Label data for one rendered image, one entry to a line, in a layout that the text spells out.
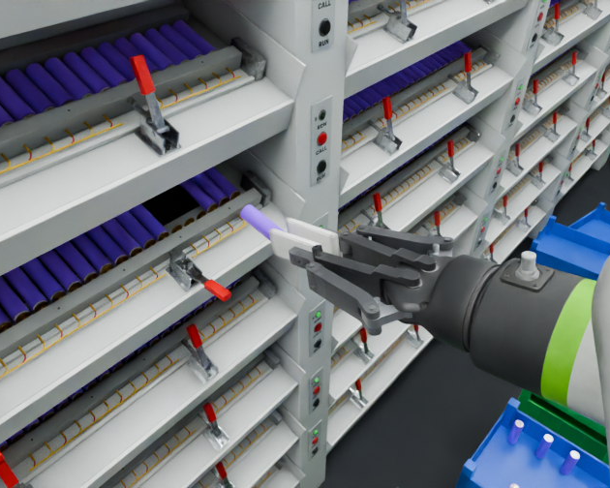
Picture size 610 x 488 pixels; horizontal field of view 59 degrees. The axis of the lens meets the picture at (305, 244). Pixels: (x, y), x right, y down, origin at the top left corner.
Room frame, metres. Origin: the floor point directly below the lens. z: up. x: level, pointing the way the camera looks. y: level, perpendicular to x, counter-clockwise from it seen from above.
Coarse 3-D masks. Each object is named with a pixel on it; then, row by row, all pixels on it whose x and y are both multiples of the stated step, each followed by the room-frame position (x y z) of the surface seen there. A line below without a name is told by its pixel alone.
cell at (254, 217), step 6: (246, 210) 0.48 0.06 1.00; (252, 210) 0.48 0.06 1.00; (258, 210) 0.48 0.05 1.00; (246, 216) 0.47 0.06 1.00; (252, 216) 0.47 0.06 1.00; (258, 216) 0.47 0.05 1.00; (264, 216) 0.47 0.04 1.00; (252, 222) 0.47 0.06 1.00; (258, 222) 0.46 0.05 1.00; (264, 222) 0.46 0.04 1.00; (270, 222) 0.46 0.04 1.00; (258, 228) 0.46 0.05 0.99; (264, 228) 0.46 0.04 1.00; (270, 228) 0.45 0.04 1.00; (276, 228) 0.45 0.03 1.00; (264, 234) 0.45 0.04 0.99; (270, 240) 0.45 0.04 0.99
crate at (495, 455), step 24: (504, 432) 0.62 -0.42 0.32; (528, 432) 0.61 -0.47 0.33; (552, 432) 0.59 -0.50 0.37; (480, 456) 0.56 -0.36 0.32; (504, 456) 0.56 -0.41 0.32; (528, 456) 0.56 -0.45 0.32; (552, 456) 0.56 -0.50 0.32; (480, 480) 0.51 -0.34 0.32; (504, 480) 0.51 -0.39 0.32; (528, 480) 0.51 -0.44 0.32; (552, 480) 0.51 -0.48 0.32; (576, 480) 0.51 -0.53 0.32; (600, 480) 0.51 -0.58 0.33
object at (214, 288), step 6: (192, 264) 0.48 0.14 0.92; (186, 270) 0.48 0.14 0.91; (192, 270) 0.48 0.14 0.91; (192, 276) 0.47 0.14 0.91; (198, 276) 0.47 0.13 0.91; (204, 276) 0.47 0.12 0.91; (198, 282) 0.46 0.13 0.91; (204, 282) 0.46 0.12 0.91; (210, 282) 0.46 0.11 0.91; (216, 282) 0.46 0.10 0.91; (204, 288) 0.45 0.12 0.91; (210, 288) 0.45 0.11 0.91; (216, 288) 0.45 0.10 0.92; (222, 288) 0.45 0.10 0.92; (216, 294) 0.44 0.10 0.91; (222, 294) 0.44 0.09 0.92; (228, 294) 0.44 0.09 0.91; (222, 300) 0.43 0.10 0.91
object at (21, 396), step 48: (240, 192) 0.64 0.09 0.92; (288, 192) 0.61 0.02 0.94; (240, 240) 0.56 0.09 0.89; (144, 288) 0.46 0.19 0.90; (192, 288) 0.47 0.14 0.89; (96, 336) 0.39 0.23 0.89; (144, 336) 0.42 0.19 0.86; (0, 384) 0.33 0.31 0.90; (48, 384) 0.33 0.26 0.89; (0, 432) 0.29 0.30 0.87
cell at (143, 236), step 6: (120, 216) 0.54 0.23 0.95; (126, 216) 0.54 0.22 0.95; (132, 216) 0.55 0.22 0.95; (120, 222) 0.54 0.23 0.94; (126, 222) 0.53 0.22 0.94; (132, 222) 0.53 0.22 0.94; (138, 222) 0.54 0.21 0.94; (126, 228) 0.53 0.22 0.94; (132, 228) 0.53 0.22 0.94; (138, 228) 0.53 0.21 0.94; (132, 234) 0.52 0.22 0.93; (138, 234) 0.52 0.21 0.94; (144, 234) 0.52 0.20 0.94; (150, 234) 0.52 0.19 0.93; (138, 240) 0.52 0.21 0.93; (144, 240) 0.51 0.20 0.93; (144, 246) 0.51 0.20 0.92
